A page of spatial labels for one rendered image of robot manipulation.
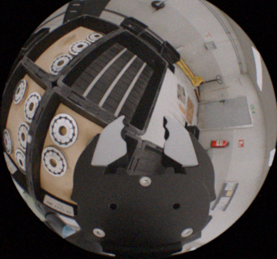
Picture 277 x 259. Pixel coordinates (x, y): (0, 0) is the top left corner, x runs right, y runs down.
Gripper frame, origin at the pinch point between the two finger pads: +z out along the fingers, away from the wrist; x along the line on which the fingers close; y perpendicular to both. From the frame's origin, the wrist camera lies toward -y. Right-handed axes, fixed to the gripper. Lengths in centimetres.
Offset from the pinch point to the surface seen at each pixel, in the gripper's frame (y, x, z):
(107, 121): 5.1, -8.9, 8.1
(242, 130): 82, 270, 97
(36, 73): -13.7, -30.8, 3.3
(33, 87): -10.7, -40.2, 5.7
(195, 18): -205, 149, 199
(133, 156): 15.5, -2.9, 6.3
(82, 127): 8.7, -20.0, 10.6
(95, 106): 1.3, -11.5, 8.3
